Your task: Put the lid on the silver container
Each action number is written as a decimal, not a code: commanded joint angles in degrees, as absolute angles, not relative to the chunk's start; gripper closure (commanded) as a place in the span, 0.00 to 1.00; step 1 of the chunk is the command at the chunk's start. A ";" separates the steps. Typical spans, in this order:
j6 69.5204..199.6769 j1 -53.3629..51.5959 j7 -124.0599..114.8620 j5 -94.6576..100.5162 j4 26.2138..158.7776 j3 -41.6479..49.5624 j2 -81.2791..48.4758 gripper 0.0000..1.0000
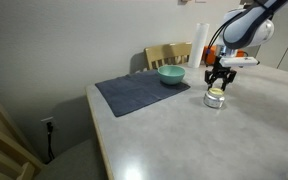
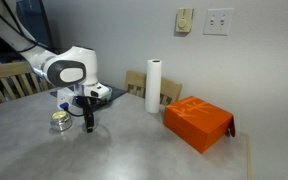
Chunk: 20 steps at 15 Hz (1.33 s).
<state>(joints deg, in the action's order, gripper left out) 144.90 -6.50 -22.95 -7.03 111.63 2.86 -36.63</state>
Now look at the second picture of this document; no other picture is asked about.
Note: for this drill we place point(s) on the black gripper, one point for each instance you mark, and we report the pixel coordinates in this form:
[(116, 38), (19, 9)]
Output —
[(87, 108)]

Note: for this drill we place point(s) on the clear glass lid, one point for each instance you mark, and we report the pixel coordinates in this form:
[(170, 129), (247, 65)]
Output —
[(84, 128)]

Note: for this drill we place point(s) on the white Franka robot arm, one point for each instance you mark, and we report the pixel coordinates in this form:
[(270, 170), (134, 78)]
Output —
[(77, 56)]

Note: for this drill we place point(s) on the silver candle container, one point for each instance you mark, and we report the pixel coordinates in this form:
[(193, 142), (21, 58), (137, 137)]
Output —
[(61, 124)]

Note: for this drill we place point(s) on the teal bowl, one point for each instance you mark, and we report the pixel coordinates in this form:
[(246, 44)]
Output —
[(110, 95)]

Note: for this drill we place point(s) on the white adapter box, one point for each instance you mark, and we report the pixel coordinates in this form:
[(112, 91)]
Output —
[(63, 96)]

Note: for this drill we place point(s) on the dark blue cloth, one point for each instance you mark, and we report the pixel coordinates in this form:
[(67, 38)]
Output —
[(119, 92)]

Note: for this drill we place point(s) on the white paper towel roll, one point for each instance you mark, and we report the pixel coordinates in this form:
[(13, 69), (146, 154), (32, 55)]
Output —
[(153, 86)]

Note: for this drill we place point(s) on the orange cardboard box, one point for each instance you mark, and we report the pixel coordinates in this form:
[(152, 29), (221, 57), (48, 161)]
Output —
[(197, 123)]

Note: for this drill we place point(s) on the dark background panel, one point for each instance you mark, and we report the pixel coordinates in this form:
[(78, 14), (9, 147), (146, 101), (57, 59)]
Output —
[(34, 16)]

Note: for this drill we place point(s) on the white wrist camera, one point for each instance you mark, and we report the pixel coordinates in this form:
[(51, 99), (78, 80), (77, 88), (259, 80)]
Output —
[(97, 90)]

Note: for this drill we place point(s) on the beige wall thermostat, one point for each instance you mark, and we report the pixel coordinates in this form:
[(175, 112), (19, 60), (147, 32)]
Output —
[(184, 20)]

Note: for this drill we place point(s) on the white light switch plate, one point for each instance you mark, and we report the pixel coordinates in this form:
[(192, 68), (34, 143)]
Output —
[(218, 21)]

